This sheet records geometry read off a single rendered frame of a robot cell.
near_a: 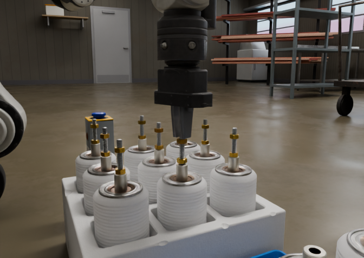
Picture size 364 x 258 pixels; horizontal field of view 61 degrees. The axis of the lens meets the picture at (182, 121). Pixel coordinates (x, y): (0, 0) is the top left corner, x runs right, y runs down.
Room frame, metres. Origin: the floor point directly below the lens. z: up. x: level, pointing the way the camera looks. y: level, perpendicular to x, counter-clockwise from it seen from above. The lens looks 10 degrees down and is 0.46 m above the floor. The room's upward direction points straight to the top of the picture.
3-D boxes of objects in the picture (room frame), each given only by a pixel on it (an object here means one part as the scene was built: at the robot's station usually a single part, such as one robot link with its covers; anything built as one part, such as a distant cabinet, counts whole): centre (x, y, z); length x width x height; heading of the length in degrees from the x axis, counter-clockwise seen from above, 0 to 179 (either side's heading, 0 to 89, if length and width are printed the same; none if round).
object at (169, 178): (0.56, 0.00, 0.25); 0.08 x 0.08 x 0.01
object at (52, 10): (8.42, 3.31, 1.90); 0.46 x 0.39 x 0.25; 113
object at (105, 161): (0.62, 0.16, 0.26); 0.02 x 0.02 x 0.03
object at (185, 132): (0.55, -0.01, 0.36); 0.03 x 0.02 x 0.06; 138
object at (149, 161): (0.67, 0.05, 0.25); 0.08 x 0.08 x 0.01
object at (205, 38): (0.56, 0.00, 0.45); 0.13 x 0.10 x 0.12; 48
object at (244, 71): (10.02, -2.24, 0.74); 0.83 x 0.68 x 1.48; 23
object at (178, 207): (0.56, 0.00, 0.16); 0.10 x 0.10 x 0.18
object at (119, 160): (0.51, 0.11, 0.30); 0.01 x 0.01 x 0.08
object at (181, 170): (0.56, 0.00, 0.26); 0.02 x 0.02 x 0.03
